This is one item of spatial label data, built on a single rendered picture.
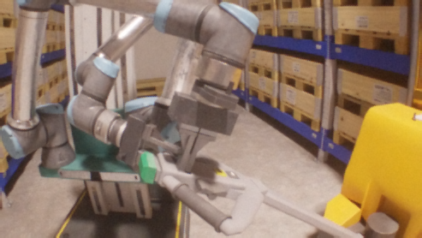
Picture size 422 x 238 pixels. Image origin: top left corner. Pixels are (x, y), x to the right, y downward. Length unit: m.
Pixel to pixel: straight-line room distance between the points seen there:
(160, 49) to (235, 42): 5.63
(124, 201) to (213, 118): 1.07
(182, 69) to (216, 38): 0.42
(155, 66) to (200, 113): 5.62
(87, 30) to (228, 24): 0.91
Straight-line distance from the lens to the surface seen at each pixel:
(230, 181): 0.66
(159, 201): 1.65
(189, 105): 0.56
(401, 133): 1.41
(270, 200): 0.76
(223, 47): 0.54
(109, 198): 1.59
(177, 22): 0.58
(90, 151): 1.38
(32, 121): 1.15
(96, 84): 0.81
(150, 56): 6.14
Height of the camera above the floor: 1.25
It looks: 18 degrees down
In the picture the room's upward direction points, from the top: 1 degrees counter-clockwise
